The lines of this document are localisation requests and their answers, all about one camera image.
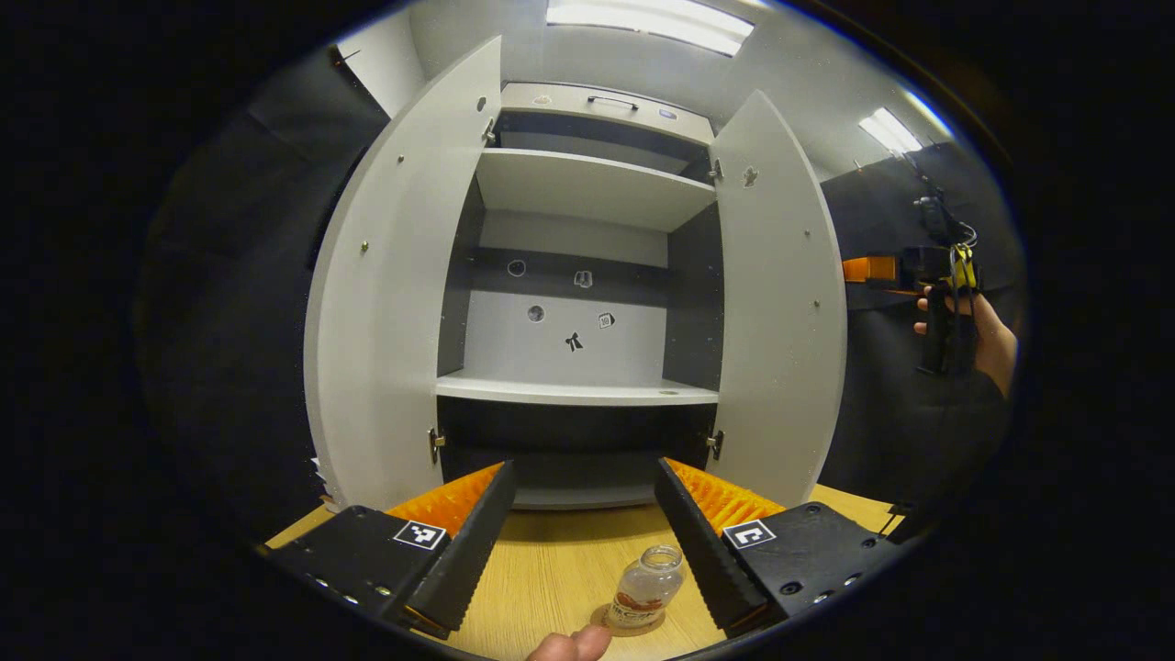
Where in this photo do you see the white cabinet door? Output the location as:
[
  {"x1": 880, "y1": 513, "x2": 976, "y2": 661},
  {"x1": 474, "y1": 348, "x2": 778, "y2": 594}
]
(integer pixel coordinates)
[
  {"x1": 303, "y1": 35, "x2": 504, "y2": 513},
  {"x1": 707, "y1": 89, "x2": 848, "y2": 509}
]

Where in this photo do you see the large ceiling light panel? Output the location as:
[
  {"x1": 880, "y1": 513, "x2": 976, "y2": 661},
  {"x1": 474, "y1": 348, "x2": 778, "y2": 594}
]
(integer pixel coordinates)
[{"x1": 546, "y1": 0, "x2": 755, "y2": 57}]

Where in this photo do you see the black backdrop cloth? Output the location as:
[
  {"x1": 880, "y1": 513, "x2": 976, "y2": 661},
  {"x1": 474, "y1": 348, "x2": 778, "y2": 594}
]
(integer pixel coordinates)
[{"x1": 136, "y1": 46, "x2": 1024, "y2": 543}]

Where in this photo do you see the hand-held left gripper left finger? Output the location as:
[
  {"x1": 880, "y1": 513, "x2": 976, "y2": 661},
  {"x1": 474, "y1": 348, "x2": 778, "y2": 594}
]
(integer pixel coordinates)
[{"x1": 264, "y1": 460, "x2": 518, "y2": 641}]

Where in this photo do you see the clear plastic bottle red label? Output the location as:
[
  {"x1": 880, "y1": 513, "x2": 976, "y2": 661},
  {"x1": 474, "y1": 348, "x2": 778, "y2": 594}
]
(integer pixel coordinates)
[{"x1": 608, "y1": 544, "x2": 686, "y2": 631}]

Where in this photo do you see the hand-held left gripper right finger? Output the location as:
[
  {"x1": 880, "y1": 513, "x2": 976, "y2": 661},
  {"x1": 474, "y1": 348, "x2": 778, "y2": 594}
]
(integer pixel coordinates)
[{"x1": 654, "y1": 456, "x2": 907, "y2": 640}]

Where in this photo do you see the small ceiling light panel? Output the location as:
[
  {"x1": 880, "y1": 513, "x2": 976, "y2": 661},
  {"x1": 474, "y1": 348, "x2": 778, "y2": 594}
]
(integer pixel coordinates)
[{"x1": 858, "y1": 107, "x2": 923, "y2": 155}]

